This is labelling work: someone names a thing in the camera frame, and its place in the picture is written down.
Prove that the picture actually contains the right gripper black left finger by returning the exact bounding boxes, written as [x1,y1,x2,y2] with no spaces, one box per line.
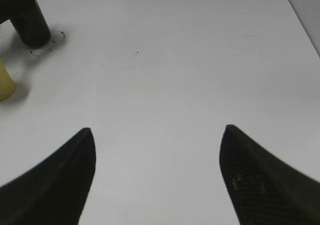
[0,127,96,225]

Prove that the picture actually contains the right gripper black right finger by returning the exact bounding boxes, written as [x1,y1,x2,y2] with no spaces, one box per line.
[219,124,320,225]

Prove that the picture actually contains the yellow paper cup white inside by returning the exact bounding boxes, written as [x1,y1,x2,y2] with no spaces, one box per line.
[0,60,17,101]

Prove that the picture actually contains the dark red wine bottle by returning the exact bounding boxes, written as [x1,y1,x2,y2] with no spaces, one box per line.
[0,0,51,48]

